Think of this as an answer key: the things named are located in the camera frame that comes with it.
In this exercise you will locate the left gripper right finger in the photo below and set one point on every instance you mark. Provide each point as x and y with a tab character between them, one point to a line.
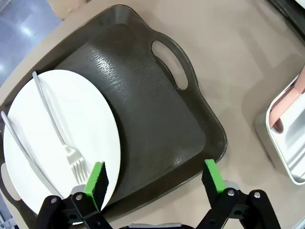
214	183

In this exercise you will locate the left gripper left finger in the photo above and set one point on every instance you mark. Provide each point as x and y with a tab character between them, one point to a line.
95	186

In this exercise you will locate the dark plastic serving tray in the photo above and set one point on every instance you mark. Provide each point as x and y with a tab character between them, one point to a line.
155	107

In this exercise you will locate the white round dinner plate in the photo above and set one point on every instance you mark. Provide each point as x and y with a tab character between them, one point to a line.
83	114

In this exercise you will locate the rectangular stainless steel container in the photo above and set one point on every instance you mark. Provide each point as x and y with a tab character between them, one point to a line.
293	169

